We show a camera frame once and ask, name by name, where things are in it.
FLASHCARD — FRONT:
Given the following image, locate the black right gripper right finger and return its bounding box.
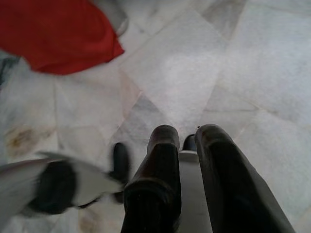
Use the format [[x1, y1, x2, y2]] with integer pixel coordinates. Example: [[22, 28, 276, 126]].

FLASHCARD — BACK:
[[195, 124, 296, 233]]

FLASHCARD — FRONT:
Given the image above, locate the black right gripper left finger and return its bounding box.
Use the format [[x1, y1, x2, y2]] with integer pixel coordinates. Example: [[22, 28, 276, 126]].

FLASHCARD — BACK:
[[121, 125, 182, 233]]

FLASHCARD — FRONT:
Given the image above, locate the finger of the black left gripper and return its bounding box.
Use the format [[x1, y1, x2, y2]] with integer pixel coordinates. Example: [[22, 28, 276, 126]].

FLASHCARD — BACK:
[[112, 142, 131, 183]]

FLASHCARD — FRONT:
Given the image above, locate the red pillow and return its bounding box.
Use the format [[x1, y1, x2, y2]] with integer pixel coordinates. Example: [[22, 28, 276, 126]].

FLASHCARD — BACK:
[[0, 0, 125, 75]]

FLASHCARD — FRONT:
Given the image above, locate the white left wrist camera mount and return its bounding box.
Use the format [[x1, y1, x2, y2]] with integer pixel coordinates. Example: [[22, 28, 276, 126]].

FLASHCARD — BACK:
[[71, 159, 125, 206]]

